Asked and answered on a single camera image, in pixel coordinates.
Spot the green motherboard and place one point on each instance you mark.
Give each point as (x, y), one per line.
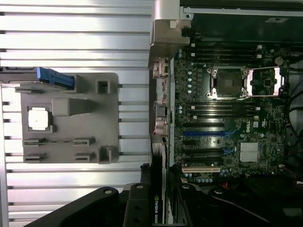
(270, 146)

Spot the hard disk with blue carrier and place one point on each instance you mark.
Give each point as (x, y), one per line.
(54, 78)

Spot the silver chipset heatsink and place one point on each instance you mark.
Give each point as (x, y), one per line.
(249, 151)

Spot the grey plastic parts rack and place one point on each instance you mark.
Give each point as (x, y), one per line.
(99, 123)

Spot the white expansion slot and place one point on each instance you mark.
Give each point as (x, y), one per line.
(201, 169)

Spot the silver CPU chip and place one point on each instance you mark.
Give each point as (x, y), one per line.
(38, 118)

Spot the CPU socket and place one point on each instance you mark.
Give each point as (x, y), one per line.
(227, 82)

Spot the round coin battery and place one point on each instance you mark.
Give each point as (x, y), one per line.
(279, 61)

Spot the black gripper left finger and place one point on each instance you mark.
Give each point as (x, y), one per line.
(137, 208)

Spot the metal socket cover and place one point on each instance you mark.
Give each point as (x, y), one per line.
(278, 80)

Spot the blue expansion slot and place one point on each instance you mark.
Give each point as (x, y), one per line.
(203, 134)

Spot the open dark grey PC case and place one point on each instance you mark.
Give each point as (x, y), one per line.
(236, 23)

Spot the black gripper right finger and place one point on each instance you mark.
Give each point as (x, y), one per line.
(194, 208)

